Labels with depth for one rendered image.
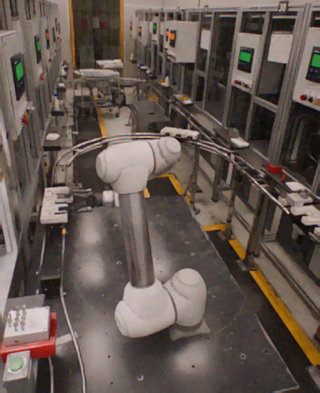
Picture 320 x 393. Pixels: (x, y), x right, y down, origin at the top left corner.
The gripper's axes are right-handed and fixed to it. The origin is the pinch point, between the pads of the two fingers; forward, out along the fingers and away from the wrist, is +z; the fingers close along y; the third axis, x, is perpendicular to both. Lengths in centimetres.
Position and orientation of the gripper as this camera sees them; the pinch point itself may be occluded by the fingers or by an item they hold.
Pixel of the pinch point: (63, 202)
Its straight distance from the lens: 175.9
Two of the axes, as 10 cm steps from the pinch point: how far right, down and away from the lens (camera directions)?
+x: 2.3, 4.4, -8.7
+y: 0.5, -8.9, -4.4
